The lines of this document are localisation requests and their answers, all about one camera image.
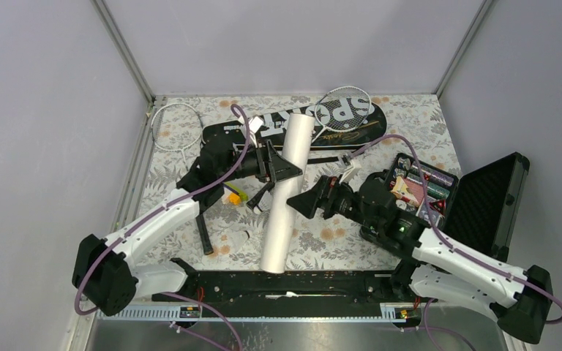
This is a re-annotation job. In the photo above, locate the black poker chip case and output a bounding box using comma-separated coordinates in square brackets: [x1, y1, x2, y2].
[374, 152, 530, 262]

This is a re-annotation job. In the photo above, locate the yellow orange small toy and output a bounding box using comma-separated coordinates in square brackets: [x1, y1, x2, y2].
[222, 183, 249, 205]

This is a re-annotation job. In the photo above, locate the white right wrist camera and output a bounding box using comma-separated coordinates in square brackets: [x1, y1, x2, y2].
[338, 154, 361, 183]

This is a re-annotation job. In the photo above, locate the black racket bag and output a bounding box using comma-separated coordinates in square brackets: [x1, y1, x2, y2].
[201, 99, 389, 166]

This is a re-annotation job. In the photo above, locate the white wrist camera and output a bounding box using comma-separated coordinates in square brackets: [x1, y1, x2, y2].
[338, 154, 361, 183]
[248, 116, 264, 134]

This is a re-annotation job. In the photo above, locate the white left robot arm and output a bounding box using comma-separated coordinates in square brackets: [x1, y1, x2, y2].
[72, 142, 304, 316]

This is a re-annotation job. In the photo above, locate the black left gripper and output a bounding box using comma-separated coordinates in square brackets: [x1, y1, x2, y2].
[220, 140, 302, 184]

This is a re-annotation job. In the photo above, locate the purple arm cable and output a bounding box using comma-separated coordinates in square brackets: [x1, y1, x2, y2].
[73, 103, 263, 317]
[344, 135, 562, 325]

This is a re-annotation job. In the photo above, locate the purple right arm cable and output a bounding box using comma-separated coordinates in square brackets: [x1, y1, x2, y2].
[344, 135, 562, 325]

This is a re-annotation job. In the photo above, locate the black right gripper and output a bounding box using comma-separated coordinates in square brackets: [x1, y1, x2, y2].
[286, 175, 381, 231]

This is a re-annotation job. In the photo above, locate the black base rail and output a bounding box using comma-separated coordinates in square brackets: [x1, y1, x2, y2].
[178, 271, 426, 320]

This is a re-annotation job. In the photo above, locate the white shuttlecock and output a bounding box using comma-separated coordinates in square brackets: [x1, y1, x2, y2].
[220, 228, 250, 254]
[252, 192, 273, 214]

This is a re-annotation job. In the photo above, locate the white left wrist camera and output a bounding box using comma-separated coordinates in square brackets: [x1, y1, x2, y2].
[248, 116, 264, 134]

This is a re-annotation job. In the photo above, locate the white shuttlecock tube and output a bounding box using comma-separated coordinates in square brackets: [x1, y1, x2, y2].
[260, 113, 315, 273]

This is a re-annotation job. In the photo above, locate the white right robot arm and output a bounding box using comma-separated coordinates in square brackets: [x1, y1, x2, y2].
[286, 175, 552, 344]

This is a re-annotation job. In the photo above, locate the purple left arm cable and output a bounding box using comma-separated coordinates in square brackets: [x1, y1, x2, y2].
[73, 103, 263, 317]

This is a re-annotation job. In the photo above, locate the white racket on left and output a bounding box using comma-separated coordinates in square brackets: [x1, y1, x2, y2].
[150, 102, 215, 256]

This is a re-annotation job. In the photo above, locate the white racket on bag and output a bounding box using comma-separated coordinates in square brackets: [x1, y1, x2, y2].
[245, 86, 373, 211]

